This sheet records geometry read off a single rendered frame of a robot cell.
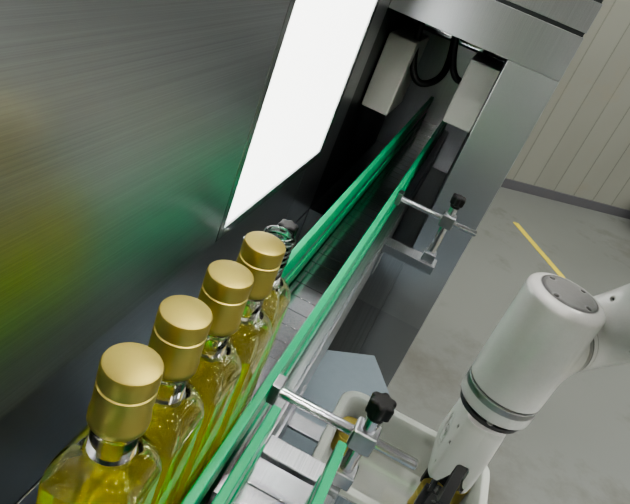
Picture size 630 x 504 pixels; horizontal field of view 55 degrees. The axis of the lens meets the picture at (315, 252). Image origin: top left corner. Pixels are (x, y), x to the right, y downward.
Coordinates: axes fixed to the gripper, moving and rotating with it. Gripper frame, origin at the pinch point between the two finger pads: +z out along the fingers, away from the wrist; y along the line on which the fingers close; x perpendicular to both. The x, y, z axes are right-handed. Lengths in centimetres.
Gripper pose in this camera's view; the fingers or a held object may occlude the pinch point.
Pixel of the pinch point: (434, 488)
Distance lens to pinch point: 83.1
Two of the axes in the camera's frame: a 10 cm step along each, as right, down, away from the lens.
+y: -3.4, 3.8, -8.6
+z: -3.3, 8.1, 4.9
